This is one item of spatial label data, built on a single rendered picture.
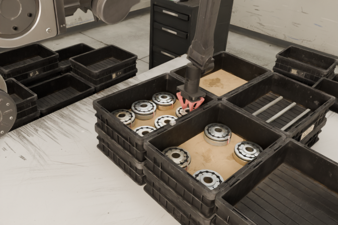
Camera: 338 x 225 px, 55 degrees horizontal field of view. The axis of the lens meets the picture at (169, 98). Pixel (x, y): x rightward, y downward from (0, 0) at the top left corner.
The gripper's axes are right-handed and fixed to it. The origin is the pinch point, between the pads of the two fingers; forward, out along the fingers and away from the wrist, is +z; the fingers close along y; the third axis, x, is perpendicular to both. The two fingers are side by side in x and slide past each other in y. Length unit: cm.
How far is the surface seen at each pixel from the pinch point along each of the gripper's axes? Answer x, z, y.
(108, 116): 31.6, -3.1, 7.4
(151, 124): 13.4, 5.5, 6.0
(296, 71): -144, 27, 35
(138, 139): 29.9, -2.6, -9.0
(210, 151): 5.1, 5.8, -19.2
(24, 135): 52, 20, 44
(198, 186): 27.4, -1.9, -35.2
